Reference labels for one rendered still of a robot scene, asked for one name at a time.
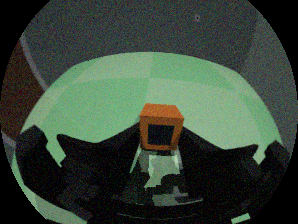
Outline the orange block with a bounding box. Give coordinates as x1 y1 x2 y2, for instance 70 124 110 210
140 103 185 151

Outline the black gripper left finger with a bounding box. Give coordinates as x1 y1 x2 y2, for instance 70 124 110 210
56 123 140 196

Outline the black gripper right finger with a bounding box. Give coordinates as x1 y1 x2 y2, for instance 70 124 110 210
178 125 258 200

